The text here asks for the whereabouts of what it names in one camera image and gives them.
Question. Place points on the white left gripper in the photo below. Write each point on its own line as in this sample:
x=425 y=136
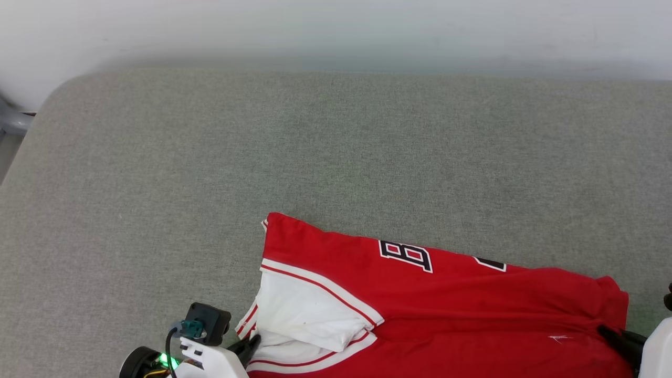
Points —
x=215 y=363

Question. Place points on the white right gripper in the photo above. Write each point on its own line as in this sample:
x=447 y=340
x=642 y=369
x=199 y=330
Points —
x=657 y=349

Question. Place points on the red and white jersey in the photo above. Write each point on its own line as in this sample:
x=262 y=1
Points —
x=446 y=325

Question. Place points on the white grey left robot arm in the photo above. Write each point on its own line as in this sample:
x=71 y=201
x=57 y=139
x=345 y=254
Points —
x=140 y=363

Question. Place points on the grey fabric sofa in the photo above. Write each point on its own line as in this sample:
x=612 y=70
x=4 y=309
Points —
x=336 y=157

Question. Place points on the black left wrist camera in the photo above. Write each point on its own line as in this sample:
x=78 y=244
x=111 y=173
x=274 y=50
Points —
x=212 y=317

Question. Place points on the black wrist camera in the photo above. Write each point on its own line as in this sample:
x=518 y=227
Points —
x=212 y=317
x=669 y=298

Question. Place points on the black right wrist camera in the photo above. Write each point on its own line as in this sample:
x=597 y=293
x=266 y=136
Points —
x=669 y=298

